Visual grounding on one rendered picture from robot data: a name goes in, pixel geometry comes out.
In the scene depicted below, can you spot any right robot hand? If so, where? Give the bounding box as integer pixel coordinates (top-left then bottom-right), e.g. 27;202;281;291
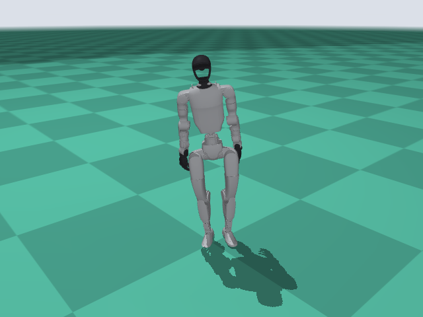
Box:
179;149;190;171

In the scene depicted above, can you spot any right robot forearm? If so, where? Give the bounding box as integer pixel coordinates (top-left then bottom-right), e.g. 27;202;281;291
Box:
178;121;189;155

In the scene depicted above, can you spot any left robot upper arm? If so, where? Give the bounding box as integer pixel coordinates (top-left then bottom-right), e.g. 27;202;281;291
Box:
220;85;237;125

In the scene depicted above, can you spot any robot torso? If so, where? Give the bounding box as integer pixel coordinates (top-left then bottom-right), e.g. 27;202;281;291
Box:
189;82;224;160

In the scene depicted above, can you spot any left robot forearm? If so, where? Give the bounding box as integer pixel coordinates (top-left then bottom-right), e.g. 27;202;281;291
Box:
229;115;242;148

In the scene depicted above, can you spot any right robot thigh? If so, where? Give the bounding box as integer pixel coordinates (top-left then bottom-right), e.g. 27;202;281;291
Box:
188;148;210;203

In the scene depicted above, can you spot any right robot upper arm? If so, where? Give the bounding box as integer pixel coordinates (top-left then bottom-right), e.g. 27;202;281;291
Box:
176;89;190;131

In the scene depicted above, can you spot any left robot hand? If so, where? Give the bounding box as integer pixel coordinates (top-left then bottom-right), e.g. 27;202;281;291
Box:
234;144;242;162

